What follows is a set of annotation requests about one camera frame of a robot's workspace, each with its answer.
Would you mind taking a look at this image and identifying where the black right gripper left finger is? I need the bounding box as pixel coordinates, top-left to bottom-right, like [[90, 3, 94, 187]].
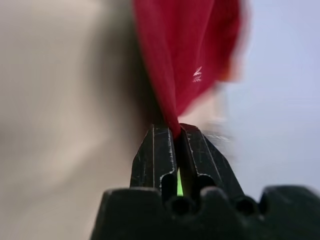
[[129, 123, 179, 191]]

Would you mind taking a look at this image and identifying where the dark red cloth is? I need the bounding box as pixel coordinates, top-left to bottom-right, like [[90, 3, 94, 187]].
[[132, 0, 253, 141]]

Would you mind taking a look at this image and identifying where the green plush toy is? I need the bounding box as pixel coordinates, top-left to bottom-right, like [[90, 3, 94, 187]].
[[176, 166, 185, 198]]

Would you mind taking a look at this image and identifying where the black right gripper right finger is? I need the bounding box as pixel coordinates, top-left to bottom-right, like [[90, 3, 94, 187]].
[[178, 122, 246, 201]]

